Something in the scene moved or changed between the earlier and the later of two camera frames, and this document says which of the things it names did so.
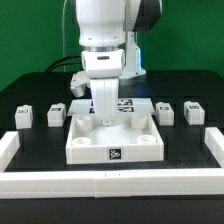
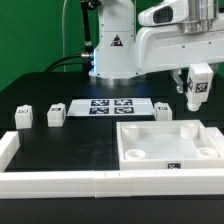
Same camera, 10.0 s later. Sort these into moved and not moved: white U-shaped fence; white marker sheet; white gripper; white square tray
Moved: white gripper; white square tray
Not moved: white U-shaped fence; white marker sheet
